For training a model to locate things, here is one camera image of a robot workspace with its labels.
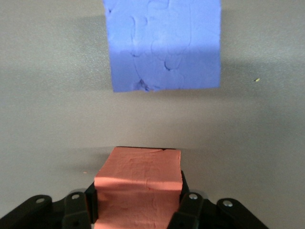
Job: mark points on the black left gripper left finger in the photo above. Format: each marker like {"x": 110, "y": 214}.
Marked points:
{"x": 78, "y": 210}

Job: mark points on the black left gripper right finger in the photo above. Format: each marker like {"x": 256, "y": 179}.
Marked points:
{"x": 188, "y": 207}

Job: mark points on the orange cube block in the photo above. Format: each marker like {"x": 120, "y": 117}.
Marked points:
{"x": 140, "y": 186}

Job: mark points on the blue cube block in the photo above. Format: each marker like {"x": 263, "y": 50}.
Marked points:
{"x": 164, "y": 45}

